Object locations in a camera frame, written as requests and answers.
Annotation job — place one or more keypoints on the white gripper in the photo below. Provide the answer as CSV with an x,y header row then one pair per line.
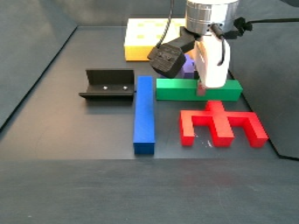
x,y
211,59

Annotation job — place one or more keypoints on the yellow slotted board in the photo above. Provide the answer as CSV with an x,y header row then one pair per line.
x,y
143,33

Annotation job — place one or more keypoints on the red comb-shaped block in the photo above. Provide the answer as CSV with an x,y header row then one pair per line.
x,y
220,121

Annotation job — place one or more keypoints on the purple comb-shaped block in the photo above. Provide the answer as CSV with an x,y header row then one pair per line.
x,y
188,65

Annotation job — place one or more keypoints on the black angle bracket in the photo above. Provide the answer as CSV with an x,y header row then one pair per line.
x,y
109,84

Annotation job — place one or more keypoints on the green rectangular bar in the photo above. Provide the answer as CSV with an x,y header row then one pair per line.
x,y
183,90

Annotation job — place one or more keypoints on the blue rectangular bar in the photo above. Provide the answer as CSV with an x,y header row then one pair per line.
x,y
144,117

